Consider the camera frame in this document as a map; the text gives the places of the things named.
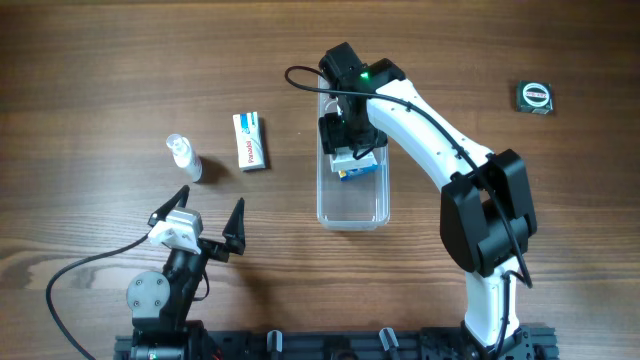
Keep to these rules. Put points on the green Zam-Buk ointment box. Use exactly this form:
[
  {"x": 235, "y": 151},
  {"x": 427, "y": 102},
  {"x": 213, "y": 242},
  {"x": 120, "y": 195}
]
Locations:
[{"x": 534, "y": 97}]

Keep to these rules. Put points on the small clear spray bottle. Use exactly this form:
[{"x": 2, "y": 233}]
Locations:
[{"x": 185, "y": 156}]

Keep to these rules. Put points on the blue VapoDrops box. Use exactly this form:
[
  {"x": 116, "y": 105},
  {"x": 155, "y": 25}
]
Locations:
[{"x": 346, "y": 175}]

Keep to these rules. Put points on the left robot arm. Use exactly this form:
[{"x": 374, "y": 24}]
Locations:
[{"x": 160, "y": 301}]

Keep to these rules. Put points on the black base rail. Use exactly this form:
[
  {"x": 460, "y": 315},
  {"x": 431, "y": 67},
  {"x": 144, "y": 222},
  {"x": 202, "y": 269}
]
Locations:
[{"x": 528, "y": 342}]

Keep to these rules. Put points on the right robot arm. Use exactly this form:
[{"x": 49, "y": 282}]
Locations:
[{"x": 487, "y": 214}]

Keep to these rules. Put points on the white blue medicine box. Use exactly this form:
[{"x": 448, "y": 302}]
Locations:
[{"x": 344, "y": 160}]

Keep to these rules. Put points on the clear plastic container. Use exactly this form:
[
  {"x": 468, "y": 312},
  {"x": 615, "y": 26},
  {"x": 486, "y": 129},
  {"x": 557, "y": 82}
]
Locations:
[{"x": 361, "y": 203}]

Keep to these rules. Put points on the white Panadol box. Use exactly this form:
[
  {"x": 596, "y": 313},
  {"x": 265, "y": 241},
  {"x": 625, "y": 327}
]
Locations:
[{"x": 249, "y": 141}]

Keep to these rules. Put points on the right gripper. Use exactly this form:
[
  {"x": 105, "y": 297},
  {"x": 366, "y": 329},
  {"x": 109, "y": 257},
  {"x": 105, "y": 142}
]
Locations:
[{"x": 331, "y": 134}]

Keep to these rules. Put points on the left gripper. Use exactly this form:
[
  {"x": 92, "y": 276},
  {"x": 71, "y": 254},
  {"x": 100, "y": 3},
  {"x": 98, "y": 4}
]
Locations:
[{"x": 208, "y": 247}]

